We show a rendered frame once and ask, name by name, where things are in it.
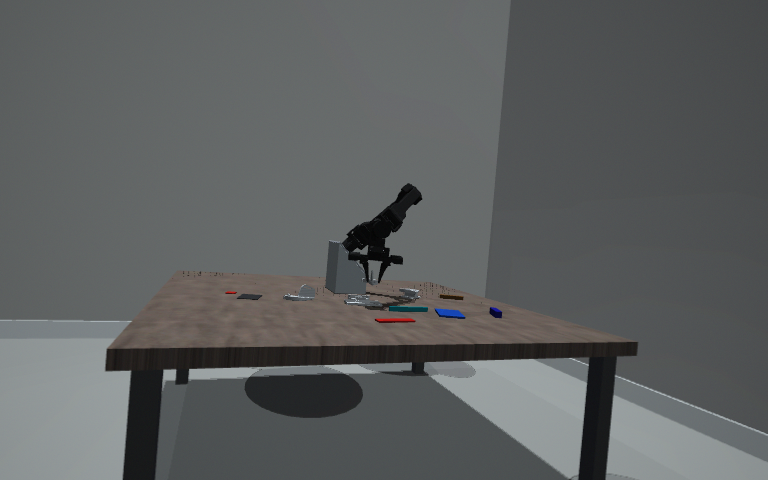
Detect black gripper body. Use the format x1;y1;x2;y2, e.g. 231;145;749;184
348;237;403;265

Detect blue flat rectangular plate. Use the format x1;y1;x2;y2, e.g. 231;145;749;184
435;308;465;319

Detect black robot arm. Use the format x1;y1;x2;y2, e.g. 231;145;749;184
342;183;422;261

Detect teal flat bar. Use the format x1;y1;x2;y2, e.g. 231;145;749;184
389;306;428;312

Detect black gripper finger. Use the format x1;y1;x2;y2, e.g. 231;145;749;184
359;261;369;283
378;263;391;283

